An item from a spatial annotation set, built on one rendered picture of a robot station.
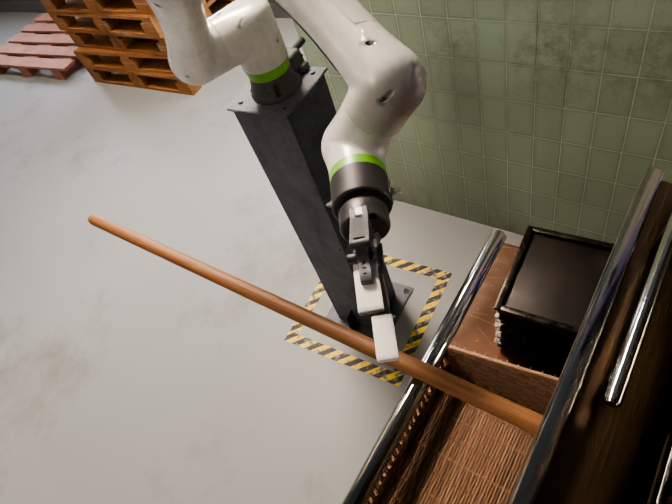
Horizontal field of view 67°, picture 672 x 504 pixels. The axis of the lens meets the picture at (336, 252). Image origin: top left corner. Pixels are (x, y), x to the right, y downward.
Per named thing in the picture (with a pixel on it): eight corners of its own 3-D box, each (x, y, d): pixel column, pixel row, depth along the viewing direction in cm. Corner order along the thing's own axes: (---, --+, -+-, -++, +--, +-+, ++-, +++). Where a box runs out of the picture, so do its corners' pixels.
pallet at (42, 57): (136, 24, 508) (129, 12, 499) (68, 84, 466) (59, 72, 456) (53, 21, 577) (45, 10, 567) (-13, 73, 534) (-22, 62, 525)
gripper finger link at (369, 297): (377, 262, 63) (376, 259, 62) (384, 312, 59) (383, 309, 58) (353, 267, 63) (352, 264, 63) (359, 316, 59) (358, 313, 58)
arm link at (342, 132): (366, 155, 94) (310, 140, 91) (398, 102, 85) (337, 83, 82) (374, 212, 86) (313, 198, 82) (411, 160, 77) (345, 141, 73)
